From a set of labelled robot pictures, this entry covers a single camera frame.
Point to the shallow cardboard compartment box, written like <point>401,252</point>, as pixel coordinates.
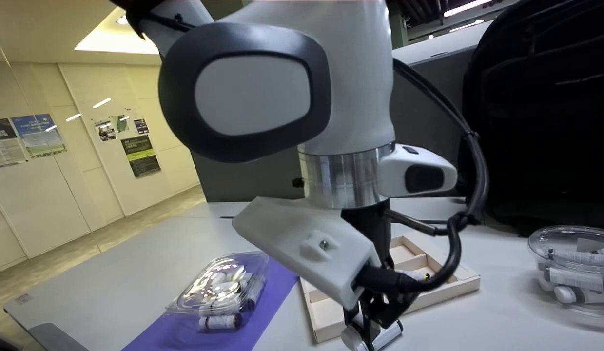
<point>326,312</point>

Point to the black backpack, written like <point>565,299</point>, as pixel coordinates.
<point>545,122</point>

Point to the heap of small white bottles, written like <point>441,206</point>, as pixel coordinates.
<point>228,287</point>

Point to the clear round plastic container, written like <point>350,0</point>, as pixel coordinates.
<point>565,239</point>

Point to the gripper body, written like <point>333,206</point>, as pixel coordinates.
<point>377,229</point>

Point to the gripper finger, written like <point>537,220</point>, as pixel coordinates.
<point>351,317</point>
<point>379,312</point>

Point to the purple mat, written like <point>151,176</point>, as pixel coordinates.
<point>277,302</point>

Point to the row of small wall notices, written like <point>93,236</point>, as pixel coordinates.
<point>106,130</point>

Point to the ceiling light panel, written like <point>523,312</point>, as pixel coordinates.
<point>116,41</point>

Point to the pair of wall posters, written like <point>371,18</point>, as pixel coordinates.
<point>38,136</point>

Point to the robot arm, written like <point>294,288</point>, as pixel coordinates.
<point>350,73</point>

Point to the clear plastic clamshell container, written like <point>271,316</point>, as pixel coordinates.
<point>219,287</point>

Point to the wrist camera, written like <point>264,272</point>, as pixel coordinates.
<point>302,243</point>

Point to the dark green wall poster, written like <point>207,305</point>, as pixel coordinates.
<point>141,156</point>

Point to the white label sticker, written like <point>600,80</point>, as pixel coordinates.
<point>24,299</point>

